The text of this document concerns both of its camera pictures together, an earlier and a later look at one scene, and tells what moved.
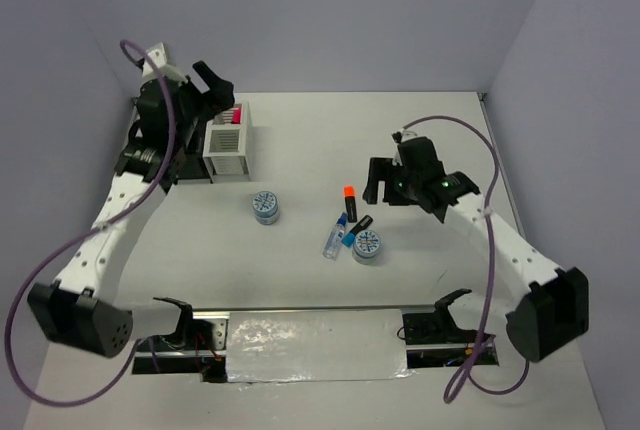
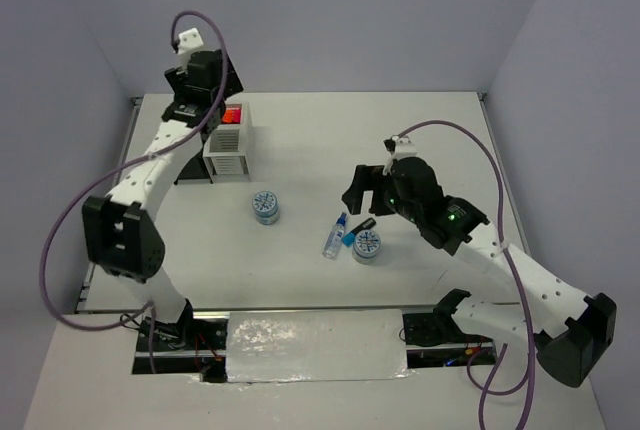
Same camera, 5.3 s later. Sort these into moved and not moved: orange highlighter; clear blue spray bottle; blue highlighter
Moved: orange highlighter
Not moved: clear blue spray bottle; blue highlighter
